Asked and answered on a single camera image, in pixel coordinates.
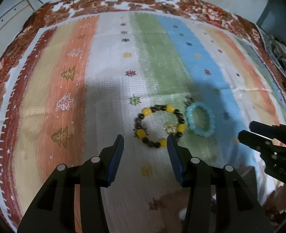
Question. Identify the striped colourful woven mat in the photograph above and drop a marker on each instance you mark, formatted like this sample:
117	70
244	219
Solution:
68	89

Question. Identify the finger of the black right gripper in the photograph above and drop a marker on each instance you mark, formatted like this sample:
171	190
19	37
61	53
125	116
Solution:
259	143
273	131

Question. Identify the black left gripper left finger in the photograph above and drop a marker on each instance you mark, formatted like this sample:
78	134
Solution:
53	207

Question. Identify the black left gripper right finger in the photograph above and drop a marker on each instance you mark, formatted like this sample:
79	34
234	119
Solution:
219	199

